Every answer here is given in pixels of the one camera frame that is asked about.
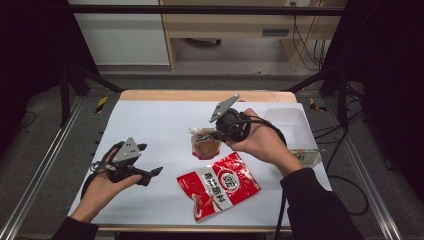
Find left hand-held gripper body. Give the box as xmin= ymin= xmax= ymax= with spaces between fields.
xmin=105 ymin=136 xmax=151 ymax=187

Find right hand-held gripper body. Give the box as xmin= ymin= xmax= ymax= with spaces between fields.
xmin=208 ymin=93 xmax=252 ymax=143

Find orange spout pouch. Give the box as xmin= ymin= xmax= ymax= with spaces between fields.
xmin=188 ymin=126 xmax=223 ymax=161

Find red and white sauce packet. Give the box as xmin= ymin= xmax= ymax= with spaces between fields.
xmin=176 ymin=151 xmax=262 ymax=222

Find clear plastic container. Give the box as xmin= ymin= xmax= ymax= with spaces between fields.
xmin=264 ymin=106 xmax=323 ymax=178

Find person's right hand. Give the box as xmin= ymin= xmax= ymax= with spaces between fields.
xmin=226 ymin=107 xmax=304 ymax=178

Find person's left hand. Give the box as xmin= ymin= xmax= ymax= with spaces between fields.
xmin=70 ymin=149 xmax=143 ymax=224

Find white table mat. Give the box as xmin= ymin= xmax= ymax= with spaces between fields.
xmin=67 ymin=100 xmax=333 ymax=230

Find wooden table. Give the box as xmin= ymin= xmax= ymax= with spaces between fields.
xmin=67 ymin=89 xmax=333 ymax=234

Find yellow and black tape strip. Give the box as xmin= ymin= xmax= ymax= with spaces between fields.
xmin=95 ymin=95 xmax=109 ymax=114
xmin=308 ymin=97 xmax=328 ymax=113

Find black metal stand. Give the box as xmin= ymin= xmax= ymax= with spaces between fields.
xmin=285 ymin=64 xmax=352 ymax=132
xmin=59 ymin=62 xmax=125 ymax=128

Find wooden desk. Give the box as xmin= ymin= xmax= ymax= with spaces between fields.
xmin=159 ymin=0 xmax=348 ymax=72

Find white cabinet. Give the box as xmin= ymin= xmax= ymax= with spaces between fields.
xmin=67 ymin=0 xmax=171 ymax=67

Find black horizontal bar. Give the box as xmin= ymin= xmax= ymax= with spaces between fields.
xmin=66 ymin=4 xmax=346 ymax=17

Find black curtain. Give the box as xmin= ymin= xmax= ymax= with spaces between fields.
xmin=322 ymin=0 xmax=424 ymax=203
xmin=0 ymin=0 xmax=98 ymax=158

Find left hand-held gripper cable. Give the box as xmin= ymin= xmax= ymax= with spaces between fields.
xmin=80 ymin=141 xmax=126 ymax=200

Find hand-held gripper cable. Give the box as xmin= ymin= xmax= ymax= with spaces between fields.
xmin=233 ymin=117 xmax=289 ymax=240
xmin=80 ymin=141 xmax=126 ymax=200

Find aluminium floor rail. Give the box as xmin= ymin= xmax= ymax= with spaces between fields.
xmin=323 ymin=96 xmax=404 ymax=240
xmin=0 ymin=95 xmax=85 ymax=240

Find right hand-held gripper cable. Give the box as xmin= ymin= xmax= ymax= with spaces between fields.
xmin=233 ymin=117 xmax=289 ymax=240

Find thin black floor cable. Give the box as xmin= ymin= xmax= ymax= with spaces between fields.
xmin=17 ymin=111 xmax=38 ymax=132

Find hanging black cables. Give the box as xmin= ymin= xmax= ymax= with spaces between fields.
xmin=290 ymin=1 xmax=327 ymax=72

